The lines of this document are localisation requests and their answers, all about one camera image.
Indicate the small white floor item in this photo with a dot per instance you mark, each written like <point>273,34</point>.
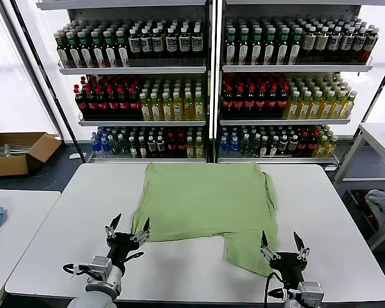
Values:
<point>73,156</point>

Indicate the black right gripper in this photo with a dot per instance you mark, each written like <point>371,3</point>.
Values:
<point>288,266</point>

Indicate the dark storage crate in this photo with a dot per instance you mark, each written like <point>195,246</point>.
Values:
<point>356,208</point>

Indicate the grey metal shelf unit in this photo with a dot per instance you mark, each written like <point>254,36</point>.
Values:
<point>292,68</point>
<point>131,70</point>

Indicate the small yellow tea bottle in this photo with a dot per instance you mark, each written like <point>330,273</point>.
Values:
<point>199,149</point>
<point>331,147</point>
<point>190,149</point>
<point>321,147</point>

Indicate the black slanted pole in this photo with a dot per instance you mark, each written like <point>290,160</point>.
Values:
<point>72,138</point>
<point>383,86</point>

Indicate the grey frame white table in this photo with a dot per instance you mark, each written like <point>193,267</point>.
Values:
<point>378,134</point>

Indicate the grey white clothes pile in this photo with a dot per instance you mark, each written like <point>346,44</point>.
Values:
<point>383,205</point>

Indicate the white-cap tan-label drink bottle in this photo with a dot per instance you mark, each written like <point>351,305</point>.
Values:
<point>321,43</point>
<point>309,43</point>

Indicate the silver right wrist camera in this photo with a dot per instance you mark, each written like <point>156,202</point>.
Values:
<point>311,292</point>

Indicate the dark green water bottle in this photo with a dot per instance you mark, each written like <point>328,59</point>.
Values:
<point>254,147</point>
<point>125,147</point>
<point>116,147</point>
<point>244,147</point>

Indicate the green-cap dark tea bottle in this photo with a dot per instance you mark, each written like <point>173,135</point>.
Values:
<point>99,55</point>
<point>283,48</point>
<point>74,55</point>
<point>64,56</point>
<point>111,54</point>
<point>86,55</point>
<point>244,48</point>
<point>295,48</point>
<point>231,48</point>
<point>257,48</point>
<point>270,48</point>
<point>124,54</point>

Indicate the grey wrapped parts bundle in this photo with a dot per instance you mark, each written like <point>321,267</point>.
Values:
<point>9,150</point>

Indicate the white-cap amber drink bottle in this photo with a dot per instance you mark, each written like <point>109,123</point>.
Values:
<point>371,45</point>

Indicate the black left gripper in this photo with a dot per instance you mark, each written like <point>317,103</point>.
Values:
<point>122,245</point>

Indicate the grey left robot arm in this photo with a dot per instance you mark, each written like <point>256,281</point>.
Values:
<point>106,282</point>

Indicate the small white-cap dark bottle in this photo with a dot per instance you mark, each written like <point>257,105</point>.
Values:
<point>142,149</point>
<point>274,147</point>
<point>151,148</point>
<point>284,146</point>
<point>133,149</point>
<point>160,148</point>
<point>294,146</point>
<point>264,147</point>

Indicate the plain green t-shirt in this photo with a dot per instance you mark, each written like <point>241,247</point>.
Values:
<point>205,205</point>

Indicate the white-cap blue-label drink bottle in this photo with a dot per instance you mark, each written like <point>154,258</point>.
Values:
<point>197,42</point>
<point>158,43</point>
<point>359,44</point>
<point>184,42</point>
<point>171,43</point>
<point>134,45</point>
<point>347,43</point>
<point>146,44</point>
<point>335,43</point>

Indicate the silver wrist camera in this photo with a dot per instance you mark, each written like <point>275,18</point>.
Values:
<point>100,267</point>
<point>311,292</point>

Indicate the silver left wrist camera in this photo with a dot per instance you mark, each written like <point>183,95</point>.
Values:
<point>100,267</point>

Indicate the small red-cap cola bottle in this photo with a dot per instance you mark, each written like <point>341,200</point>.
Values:
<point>303,146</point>
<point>181,147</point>
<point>312,146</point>
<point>171,147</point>

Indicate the open cardboard box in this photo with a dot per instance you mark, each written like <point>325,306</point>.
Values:
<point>6,163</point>

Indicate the white side table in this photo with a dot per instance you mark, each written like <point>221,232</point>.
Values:
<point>22,224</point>

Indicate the blue water bottle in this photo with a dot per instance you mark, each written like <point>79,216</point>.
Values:
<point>95,146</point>
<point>224,146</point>
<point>105,146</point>
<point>234,146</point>

